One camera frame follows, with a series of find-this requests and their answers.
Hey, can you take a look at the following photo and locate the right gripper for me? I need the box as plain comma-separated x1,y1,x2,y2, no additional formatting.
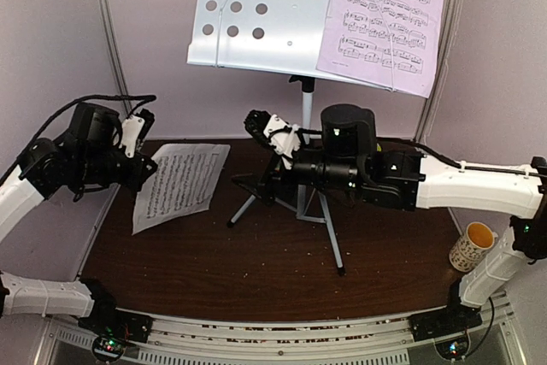
230,143,362,209

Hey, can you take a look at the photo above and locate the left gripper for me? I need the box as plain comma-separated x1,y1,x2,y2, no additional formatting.
74,146,156,191

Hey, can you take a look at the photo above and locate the white sheet music page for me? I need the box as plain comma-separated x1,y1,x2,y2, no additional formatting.
132,144,230,234

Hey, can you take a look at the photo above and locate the white perforated music stand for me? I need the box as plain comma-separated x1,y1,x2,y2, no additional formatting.
185,0,428,277

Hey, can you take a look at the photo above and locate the purple sheet music page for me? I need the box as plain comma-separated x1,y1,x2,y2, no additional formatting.
316,0,444,98

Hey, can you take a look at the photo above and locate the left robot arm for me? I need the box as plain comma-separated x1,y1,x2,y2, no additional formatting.
1,95,157,334

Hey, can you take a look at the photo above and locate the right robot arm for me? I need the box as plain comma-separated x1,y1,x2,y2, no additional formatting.
234,103,546,333

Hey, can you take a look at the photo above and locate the patterned paper cup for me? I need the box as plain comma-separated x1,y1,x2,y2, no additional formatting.
449,221,498,273

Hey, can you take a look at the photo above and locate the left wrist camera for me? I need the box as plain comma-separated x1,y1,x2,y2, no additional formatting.
118,109,155,158

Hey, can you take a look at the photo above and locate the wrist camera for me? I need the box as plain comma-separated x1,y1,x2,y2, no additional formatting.
118,109,155,158
244,109,303,170

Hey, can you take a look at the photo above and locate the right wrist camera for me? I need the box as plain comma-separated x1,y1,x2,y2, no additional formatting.
244,109,303,170

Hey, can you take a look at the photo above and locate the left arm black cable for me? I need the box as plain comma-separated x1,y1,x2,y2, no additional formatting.
0,93,158,182

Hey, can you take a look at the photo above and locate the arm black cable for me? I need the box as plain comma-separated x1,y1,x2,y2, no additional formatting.
375,136,544,178
0,93,158,182

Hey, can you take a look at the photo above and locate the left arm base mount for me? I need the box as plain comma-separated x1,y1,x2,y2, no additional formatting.
78,309,153,364

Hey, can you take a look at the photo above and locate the left aluminium corner post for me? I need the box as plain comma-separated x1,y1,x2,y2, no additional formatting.
97,0,128,96

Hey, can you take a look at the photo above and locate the aluminium front rail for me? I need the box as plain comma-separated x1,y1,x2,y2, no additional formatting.
34,291,530,364

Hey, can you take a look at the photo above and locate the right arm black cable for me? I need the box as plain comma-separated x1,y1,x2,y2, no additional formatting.
375,136,544,178

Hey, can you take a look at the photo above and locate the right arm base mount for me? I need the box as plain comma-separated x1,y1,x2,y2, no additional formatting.
409,309,482,362

